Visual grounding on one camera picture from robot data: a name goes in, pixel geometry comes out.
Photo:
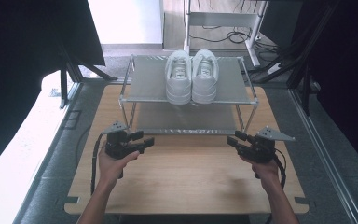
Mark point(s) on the metal two-tier shoe rack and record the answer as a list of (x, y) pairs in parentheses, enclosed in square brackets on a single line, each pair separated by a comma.
[(149, 79)]

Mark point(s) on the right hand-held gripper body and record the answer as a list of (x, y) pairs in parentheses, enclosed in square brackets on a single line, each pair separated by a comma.
[(261, 149)]

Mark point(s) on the white power strip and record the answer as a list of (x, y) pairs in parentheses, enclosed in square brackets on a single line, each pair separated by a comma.
[(274, 68)]

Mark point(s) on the dark curtain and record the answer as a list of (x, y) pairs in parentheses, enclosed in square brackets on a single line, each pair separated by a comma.
[(351, 77), (21, 62)]

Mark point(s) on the white metal desk frame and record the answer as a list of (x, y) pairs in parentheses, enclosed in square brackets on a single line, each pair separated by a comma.
[(220, 19)]

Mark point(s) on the aluminium floor rail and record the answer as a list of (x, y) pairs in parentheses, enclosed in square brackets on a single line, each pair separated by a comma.
[(326, 158)]

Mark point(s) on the person's right hand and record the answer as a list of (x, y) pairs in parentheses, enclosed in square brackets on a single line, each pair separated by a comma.
[(265, 174)]

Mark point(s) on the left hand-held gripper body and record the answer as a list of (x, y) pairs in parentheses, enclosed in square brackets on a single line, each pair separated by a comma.
[(118, 146)]

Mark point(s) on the person's left hand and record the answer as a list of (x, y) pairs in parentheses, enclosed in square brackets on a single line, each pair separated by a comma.
[(115, 169)]

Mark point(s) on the white sneaker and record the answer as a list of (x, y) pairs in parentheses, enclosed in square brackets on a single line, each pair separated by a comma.
[(178, 77), (205, 77)]

